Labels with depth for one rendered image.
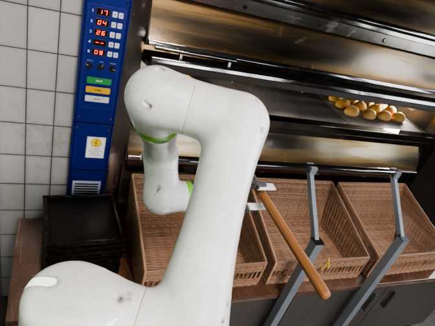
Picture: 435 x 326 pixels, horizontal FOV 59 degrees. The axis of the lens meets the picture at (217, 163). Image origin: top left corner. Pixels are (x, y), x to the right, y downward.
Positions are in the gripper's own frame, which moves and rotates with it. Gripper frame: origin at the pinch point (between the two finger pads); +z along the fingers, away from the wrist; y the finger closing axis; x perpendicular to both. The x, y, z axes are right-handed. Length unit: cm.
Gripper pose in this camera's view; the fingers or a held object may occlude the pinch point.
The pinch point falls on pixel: (263, 196)
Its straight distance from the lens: 129.3
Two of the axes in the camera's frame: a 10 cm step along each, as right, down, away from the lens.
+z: 9.1, 0.4, 4.1
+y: -2.7, 8.1, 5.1
